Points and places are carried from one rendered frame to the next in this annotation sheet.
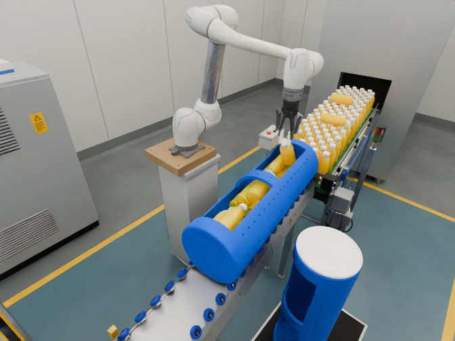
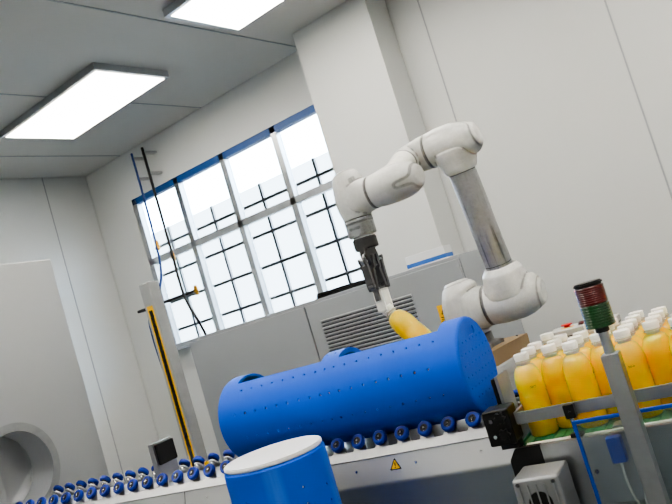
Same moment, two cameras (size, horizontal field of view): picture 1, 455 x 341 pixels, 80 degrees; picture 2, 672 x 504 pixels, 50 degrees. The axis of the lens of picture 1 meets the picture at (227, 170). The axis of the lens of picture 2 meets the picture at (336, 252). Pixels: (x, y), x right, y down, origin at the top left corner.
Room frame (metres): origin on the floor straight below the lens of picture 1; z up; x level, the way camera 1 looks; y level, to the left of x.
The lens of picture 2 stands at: (0.94, -2.49, 1.36)
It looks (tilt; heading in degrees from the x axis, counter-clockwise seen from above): 4 degrees up; 85
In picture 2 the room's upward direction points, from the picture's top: 17 degrees counter-clockwise
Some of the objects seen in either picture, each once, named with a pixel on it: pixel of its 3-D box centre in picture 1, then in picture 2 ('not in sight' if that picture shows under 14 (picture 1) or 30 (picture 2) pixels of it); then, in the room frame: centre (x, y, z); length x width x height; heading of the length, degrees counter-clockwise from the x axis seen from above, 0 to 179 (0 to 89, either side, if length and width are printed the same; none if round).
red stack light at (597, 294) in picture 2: (379, 130); (591, 295); (1.57, -0.95, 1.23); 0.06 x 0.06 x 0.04
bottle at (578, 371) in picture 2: (328, 159); (583, 386); (1.59, -0.69, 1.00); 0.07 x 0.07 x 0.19
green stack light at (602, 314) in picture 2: (377, 137); (597, 315); (1.57, -0.95, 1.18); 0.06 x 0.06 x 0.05
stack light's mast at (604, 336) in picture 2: (377, 137); (598, 317); (1.57, -0.95, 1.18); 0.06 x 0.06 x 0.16
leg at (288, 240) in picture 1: (286, 250); not in sight; (1.36, -0.46, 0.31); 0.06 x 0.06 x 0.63; 56
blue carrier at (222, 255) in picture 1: (261, 197); (351, 393); (1.05, -0.17, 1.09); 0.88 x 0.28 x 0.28; 146
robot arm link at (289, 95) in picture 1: (292, 93); (361, 228); (1.22, -0.29, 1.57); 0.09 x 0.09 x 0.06
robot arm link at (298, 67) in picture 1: (298, 67); (354, 193); (1.23, -0.29, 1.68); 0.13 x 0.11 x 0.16; 144
